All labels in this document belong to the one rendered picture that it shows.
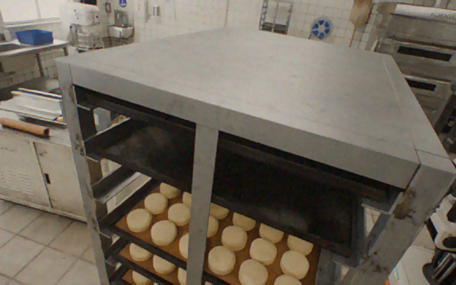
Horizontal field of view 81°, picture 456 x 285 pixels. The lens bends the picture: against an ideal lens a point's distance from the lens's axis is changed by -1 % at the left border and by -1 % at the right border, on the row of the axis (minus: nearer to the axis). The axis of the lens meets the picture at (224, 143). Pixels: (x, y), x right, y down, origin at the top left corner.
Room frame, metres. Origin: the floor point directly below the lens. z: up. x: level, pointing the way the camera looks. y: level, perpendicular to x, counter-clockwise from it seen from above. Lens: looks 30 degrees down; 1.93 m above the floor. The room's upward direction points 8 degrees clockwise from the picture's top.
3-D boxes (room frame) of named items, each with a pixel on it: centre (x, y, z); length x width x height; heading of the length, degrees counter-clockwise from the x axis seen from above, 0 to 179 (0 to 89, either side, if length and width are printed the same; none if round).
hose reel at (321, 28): (5.34, -1.45, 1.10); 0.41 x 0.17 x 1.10; 78
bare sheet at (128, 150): (0.57, -0.08, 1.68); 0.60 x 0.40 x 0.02; 159
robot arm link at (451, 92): (1.59, -1.31, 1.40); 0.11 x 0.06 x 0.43; 168
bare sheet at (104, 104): (0.57, -0.08, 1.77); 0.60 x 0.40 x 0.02; 159
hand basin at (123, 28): (6.10, 2.49, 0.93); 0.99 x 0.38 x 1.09; 78
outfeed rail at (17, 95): (2.03, 0.96, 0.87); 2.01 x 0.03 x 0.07; 82
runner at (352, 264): (0.51, -0.27, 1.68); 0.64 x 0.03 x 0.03; 159
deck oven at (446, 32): (4.46, -2.88, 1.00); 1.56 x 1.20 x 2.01; 78
